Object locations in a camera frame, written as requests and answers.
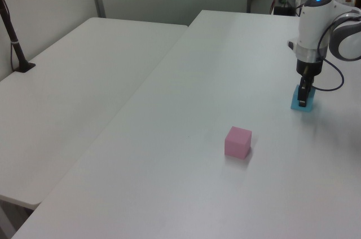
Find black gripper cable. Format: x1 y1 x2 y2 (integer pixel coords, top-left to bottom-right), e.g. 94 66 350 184
311 13 361 92

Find blue cube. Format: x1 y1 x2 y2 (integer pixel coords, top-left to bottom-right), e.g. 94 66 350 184
290 85 316 112

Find black camera stand pole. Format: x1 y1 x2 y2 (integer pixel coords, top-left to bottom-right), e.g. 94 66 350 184
0 0 37 74

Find small black box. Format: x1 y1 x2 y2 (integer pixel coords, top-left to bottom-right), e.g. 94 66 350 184
274 6 294 16

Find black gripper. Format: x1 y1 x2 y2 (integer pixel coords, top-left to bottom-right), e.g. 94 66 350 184
295 58 323 108

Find pink cube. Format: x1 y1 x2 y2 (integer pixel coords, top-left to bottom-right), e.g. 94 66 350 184
224 126 252 158

